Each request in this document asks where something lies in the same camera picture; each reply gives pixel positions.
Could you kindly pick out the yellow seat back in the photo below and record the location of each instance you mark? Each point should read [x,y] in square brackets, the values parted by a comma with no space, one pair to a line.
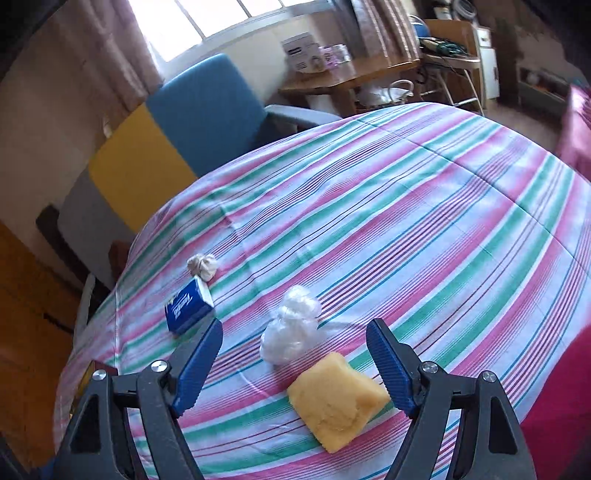
[138,166]

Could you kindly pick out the white plastic bag bundle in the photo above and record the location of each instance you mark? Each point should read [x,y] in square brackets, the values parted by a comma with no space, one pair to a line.
[288,327]

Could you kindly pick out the white bed rail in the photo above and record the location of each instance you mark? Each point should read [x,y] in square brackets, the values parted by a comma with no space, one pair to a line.
[85,300]

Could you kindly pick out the yellow sponge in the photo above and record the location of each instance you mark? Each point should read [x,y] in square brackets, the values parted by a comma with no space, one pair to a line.
[337,401]

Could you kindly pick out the patterned curtain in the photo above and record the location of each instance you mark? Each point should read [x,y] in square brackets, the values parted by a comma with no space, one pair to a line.
[388,27]

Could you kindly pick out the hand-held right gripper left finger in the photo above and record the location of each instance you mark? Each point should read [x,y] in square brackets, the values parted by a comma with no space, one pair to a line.
[198,364]

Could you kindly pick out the white printed carton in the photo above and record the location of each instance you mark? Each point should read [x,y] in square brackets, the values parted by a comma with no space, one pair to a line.
[301,53]

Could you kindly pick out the beige knotted cloth pouch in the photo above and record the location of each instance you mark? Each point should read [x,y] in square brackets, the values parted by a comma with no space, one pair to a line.
[203,266]

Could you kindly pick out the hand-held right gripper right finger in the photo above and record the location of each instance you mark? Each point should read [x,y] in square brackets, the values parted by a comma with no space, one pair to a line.
[390,369]

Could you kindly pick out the wooden cabinet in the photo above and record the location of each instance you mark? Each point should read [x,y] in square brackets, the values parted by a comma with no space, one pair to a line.
[455,37]

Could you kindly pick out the striped blanket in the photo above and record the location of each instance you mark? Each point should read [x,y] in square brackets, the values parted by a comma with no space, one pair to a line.
[392,221]

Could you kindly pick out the dark red stool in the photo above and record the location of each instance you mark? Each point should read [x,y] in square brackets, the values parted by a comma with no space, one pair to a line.
[121,258]

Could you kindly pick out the red bedsheet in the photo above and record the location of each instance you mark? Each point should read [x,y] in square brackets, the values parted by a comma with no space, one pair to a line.
[563,406]

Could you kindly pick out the white cabinet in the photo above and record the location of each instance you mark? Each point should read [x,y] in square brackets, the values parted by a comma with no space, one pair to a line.
[489,64]

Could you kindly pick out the small purple box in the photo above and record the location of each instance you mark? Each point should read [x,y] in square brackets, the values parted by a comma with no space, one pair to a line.
[338,55]

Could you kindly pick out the black armrest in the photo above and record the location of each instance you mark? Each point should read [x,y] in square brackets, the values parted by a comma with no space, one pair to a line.
[57,240]

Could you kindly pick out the blue tissue pack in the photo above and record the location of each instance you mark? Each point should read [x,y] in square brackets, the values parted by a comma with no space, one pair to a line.
[189,307]

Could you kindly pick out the metal rack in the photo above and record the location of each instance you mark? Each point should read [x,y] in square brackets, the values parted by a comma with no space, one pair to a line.
[455,69]

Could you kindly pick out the window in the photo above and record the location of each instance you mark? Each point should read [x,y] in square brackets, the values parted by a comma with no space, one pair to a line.
[221,23]

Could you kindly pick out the blue armchair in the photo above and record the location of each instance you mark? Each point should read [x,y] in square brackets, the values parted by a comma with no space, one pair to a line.
[207,110]

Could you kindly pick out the wooden wardrobe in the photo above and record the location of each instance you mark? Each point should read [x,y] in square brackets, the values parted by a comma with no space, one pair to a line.
[27,323]

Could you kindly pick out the cardboard box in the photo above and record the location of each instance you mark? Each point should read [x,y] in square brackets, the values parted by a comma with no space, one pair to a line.
[99,367]

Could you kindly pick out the beige curtain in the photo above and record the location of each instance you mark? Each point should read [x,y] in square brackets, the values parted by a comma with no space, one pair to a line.
[131,50]

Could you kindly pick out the wooden side table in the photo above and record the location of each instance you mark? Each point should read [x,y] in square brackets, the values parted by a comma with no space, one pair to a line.
[351,76]

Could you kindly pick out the grey seat back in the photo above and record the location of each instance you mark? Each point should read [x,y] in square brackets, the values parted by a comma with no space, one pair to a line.
[94,226]

